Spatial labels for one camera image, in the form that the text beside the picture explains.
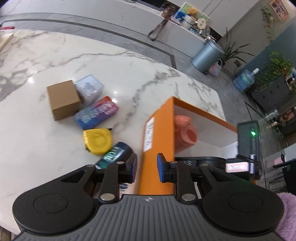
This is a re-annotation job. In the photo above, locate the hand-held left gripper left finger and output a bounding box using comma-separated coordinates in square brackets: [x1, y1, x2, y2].
[61, 153, 138, 202]

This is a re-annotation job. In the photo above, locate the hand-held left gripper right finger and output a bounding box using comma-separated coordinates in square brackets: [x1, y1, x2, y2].
[157, 153, 234, 202]

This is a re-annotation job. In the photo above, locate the dark blue bottle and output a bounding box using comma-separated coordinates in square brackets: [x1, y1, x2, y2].
[95, 142, 134, 171]

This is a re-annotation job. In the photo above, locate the orange cardboard box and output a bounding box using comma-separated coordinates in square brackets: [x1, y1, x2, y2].
[138, 96, 239, 195]

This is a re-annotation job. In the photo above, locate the pink cup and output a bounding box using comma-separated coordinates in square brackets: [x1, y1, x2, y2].
[174, 124, 198, 153]

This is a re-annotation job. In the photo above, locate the yellow tape measure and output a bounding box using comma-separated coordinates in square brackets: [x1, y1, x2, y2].
[83, 128, 113, 155]

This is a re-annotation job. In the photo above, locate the blue and pink tin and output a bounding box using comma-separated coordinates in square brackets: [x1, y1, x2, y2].
[74, 96, 118, 130]

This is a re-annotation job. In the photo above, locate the clear plastic box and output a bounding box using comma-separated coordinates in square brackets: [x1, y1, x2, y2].
[74, 75, 104, 104]

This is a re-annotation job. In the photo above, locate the brown cardboard box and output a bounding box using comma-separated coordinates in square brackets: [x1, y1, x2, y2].
[46, 80, 83, 121]

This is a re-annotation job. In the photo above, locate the grey cabinet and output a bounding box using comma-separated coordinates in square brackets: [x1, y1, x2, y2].
[245, 76, 296, 117]

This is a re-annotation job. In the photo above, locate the blue water jug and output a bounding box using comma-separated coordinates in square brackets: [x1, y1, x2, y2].
[233, 68, 261, 93]

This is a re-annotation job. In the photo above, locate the green pothos plant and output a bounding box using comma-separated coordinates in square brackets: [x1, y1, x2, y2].
[254, 51, 295, 93]

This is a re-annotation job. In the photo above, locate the woven handbag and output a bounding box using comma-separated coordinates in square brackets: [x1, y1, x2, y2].
[209, 59, 224, 77]

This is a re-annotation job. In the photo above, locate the snake plant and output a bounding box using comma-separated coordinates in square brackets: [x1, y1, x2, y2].
[217, 27, 255, 68]

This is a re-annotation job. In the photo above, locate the grey pedal trash can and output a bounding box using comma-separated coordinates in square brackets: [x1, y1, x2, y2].
[191, 39, 225, 74]

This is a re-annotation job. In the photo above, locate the climbing vine plant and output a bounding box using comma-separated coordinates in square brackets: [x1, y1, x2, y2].
[260, 6, 277, 42]

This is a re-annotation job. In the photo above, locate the round paper fan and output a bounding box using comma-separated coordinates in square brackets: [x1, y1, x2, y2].
[196, 17, 208, 29]

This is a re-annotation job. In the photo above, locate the marble tv cabinet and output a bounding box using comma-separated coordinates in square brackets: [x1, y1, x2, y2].
[128, 0, 210, 59]

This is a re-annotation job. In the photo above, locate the beige sofa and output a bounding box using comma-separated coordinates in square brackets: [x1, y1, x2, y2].
[0, 226, 18, 241]

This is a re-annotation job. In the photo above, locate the painted canvas picture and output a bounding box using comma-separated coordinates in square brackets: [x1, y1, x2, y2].
[173, 2, 210, 29]

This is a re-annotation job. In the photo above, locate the framed wall picture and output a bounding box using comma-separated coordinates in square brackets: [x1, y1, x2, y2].
[269, 0, 290, 23]

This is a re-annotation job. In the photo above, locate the brown bottle with strap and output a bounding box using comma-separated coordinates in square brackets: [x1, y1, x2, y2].
[148, 6, 176, 40]

